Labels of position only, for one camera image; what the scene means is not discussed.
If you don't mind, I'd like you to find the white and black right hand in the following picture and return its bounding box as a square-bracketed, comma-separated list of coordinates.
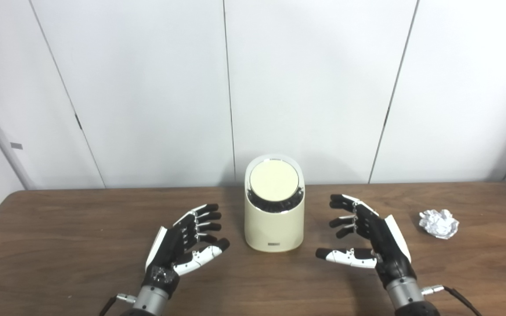
[316, 194, 417, 290]

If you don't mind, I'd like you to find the cream-colored bin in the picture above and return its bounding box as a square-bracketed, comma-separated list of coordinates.
[244, 154, 305, 253]

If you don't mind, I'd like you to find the white and black left hand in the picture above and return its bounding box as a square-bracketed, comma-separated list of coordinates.
[142, 203, 231, 299]

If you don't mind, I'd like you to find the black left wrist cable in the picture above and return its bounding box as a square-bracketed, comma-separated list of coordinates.
[99, 293, 137, 316]

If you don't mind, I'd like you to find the silvery paper ball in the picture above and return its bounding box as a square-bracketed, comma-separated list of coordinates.
[419, 209, 459, 240]

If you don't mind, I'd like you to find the round cream bin lid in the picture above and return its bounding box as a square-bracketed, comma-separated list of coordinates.
[249, 160, 300, 202]

